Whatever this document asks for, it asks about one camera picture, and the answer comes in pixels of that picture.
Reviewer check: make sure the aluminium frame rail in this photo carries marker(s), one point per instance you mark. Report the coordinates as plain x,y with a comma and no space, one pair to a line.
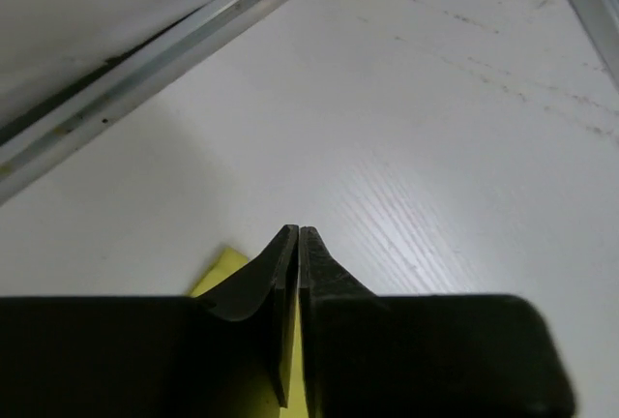
48,134

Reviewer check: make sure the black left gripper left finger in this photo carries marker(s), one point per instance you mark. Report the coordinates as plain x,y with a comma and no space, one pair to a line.
255,308

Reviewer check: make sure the yellow-green trousers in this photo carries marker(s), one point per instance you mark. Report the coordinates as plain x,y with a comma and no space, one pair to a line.
220,268

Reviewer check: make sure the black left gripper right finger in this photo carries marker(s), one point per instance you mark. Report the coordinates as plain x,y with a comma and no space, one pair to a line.
325,285

